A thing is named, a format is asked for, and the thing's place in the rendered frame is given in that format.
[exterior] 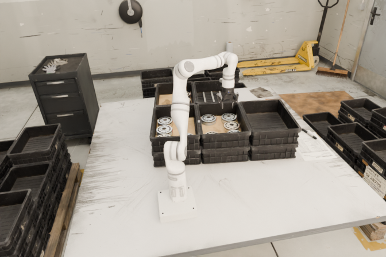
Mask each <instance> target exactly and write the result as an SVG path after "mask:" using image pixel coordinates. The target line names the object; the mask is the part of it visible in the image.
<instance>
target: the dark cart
mask: <svg viewBox="0 0 386 257"><path fill-rule="evenodd" d="M59 58H60V59H67V62H68V63H67V64H63V65H61V66H59V67H60V69H58V70H56V71H55V72H54V73H47V72H46V71H43V69H46V68H43V67H44V66H46V67H47V64H48V63H50V62H51V60H52V61H53V60H54V59H59ZM28 77H29V80H30V83H31V85H32V88H33V92H34V95H35V97H36V100H37V103H38V106H39V109H40V112H41V114H42V117H43V120H44V123H45V125H48V124H57V123H60V124H61V128H60V129H62V131H61V132H62V134H64V139H65V140H68V139H77V138H87V137H88V140H89V143H90V144H91V141H92V136H93V133H94V129H95V125H96V122H97V117H98V113H99V106H98V101H97V96H96V93H95V88H94V83H93V80H92V75H91V71H90V66H89V63H88V58H87V53H75V54H61V55H54V56H45V57H44V58H43V59H42V60H41V62H40V63H39V64H38V65H37V66H36V67H35V69H34V70H32V71H31V73H30V74H29V75H28Z"/></svg>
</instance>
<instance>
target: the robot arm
mask: <svg viewBox="0 0 386 257"><path fill-rule="evenodd" d="M237 63H238V57H237V55H236V54H234V53H230V52H222V53H220V54H218V55H216V56H211V57H206V58H203V59H187V60H182V61H181V62H179V63H178V64H176V65H175V67H174V69H173V94H172V105H171V117H172V120H173V122H174V123H175V125H176V127H177V129H178V131H179V134H180V142H177V141H167V142H166V143H165V145H164V158H165V164H166V168H167V174H168V184H169V193H170V198H171V200H172V201H173V203H179V202H185V199H186V198H187V183H186V169H185V164H184V163H183V162H182V161H184V160H185V158H186V156H187V129H188V117H189V111H190V101H189V98H188V95H187V91H186V85H187V79H188V78H189V77H191V76H192V75H193V74H195V73H197V72H199V71H202V70H210V69H215V68H220V67H222V66H223V65H224V64H227V65H228V67H227V68H224V69H223V77H222V78H220V80H219V82H221V83H222V92H221V93H220V94H219V93H217V98H218V103H221V108H222V109H223V103H224V101H225V99H231V100H232V103H231V108H233V107H234V103H235V102H237V100H238V97H239V93H238V92H237V93H236V92H234V72H235V69H236V66H237ZM221 95H222V96H223V97H222V100H220V98H219V97H220V96H221ZM234 95H235V96H236V98H235V100H233V96H234Z"/></svg>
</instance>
